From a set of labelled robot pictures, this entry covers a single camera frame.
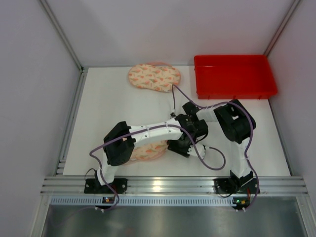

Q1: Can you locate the floral mesh laundry bag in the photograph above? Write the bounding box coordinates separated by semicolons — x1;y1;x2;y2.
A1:
128;63;181;92

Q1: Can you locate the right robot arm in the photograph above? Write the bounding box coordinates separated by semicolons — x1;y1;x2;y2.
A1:
182;99;256;186

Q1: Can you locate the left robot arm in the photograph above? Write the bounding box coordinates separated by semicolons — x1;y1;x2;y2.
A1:
96;115;208;186

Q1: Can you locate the red plastic tray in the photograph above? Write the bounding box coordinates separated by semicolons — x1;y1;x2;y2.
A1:
194;55;278;99

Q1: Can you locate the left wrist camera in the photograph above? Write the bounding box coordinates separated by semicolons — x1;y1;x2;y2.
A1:
188;144;207;159

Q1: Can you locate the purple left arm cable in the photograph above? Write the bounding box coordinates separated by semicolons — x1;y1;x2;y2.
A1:
89;123;227;210

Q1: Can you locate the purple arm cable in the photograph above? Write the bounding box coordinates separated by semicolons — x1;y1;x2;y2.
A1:
171;84;260;208
89;123;227;210

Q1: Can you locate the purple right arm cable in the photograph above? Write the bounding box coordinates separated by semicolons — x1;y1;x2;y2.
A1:
171;84;260;208

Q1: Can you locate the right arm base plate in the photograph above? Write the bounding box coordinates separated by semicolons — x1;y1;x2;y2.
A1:
214;178;258;195

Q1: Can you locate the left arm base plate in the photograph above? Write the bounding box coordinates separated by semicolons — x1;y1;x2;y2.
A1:
83;178;127;194

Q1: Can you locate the aluminium front rail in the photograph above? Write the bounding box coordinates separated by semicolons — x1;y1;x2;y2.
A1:
40;176;308;197

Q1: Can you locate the slotted cable duct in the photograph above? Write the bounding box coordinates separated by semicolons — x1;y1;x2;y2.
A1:
49;196;297;206

